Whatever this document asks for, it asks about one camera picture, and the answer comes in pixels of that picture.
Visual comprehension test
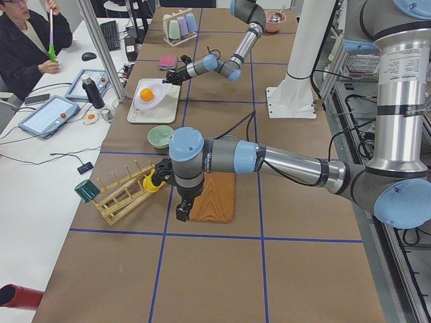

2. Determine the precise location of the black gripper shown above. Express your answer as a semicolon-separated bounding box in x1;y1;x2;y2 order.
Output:
162;69;189;85
174;176;204;221

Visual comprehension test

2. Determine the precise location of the black smartphone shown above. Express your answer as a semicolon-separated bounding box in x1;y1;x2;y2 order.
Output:
24;94;51;106

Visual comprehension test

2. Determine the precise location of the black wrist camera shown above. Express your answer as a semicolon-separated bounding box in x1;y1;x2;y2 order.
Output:
151;158;175;187
180;55;193;65

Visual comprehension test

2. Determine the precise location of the wooden cutting board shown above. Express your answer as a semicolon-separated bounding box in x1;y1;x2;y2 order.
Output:
189;172;236;224

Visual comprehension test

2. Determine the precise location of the pink bowl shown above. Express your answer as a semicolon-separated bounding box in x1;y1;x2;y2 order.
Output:
264;10;287;33

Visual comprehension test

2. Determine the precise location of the black keyboard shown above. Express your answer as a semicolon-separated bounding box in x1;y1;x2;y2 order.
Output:
100;20;121;51

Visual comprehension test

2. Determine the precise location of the red cylinder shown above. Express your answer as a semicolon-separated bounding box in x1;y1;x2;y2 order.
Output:
1;284;44;310

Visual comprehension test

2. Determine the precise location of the blue teach pendant near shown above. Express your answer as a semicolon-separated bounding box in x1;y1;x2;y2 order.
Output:
18;96;80;139

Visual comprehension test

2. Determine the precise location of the pink and grey folded cloth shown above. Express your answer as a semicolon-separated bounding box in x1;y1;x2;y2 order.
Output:
158;55;178;71

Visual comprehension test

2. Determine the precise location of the green bowl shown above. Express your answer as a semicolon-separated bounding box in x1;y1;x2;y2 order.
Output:
147;125;174;149

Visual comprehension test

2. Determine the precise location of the blue cup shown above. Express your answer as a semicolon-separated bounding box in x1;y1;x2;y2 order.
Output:
185;12;197;33

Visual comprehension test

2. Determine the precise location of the black computer mouse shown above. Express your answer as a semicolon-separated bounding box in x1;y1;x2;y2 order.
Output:
81;52;97;61

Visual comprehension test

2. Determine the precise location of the yellow mug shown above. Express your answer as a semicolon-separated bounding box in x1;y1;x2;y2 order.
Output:
143;169;165;193

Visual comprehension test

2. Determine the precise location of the orange fruit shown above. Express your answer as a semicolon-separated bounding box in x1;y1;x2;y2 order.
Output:
139;87;154;102

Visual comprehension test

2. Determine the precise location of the wooden mug rack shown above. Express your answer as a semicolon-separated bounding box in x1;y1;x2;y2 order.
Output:
91;161;155;225

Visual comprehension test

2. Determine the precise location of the small metal cup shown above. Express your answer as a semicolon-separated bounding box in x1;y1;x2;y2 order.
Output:
100;109;113;123

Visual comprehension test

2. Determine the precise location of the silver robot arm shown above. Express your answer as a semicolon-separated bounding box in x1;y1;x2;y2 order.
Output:
169;1;430;229
162;0;267;85

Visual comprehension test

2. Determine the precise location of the blue teach pendant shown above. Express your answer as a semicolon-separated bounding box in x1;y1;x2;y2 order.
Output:
18;96;80;139
65;69;110;102

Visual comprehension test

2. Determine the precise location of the fried egg coaster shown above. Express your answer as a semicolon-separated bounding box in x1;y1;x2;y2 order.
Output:
83;112;100;125

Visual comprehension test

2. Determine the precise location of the white round plate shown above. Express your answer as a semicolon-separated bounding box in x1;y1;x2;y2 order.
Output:
133;81;168;110

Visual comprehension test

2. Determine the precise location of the small black device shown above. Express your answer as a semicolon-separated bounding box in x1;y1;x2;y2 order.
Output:
77;162;94;175

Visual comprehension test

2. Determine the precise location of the green and pink stick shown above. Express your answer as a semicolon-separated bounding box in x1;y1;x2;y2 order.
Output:
48;9;57;63

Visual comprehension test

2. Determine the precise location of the person in black jacket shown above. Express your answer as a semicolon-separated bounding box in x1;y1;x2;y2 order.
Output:
1;1;73;101

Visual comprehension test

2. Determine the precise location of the purple cup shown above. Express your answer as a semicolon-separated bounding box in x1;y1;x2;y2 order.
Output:
176;16;189;37

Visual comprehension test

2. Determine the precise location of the metal scoop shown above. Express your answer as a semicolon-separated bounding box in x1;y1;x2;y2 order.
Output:
268;5;286;23

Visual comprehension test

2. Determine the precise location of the white wire cup rack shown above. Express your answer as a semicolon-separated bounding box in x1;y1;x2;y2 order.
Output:
162;8;198;46

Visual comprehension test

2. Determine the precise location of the cream bear tray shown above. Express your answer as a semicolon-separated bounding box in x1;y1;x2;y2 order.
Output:
127;78;180;124

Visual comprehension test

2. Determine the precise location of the blue teach pendant far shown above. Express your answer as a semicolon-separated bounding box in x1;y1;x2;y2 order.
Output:
65;69;110;102

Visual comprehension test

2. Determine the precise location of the black water bottle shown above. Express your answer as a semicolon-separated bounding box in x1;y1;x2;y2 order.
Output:
81;73;105;109

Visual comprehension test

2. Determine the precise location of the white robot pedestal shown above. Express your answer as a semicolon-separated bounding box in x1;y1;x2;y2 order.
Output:
267;0;337;118

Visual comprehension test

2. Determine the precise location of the aluminium frame post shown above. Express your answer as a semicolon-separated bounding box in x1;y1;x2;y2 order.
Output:
77;0;126;103

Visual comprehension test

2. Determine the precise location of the dark green mug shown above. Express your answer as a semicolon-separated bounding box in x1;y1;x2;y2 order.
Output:
74;179;100;203

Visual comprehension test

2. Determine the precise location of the green cup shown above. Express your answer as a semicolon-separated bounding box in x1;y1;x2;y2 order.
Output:
168;19;181;42

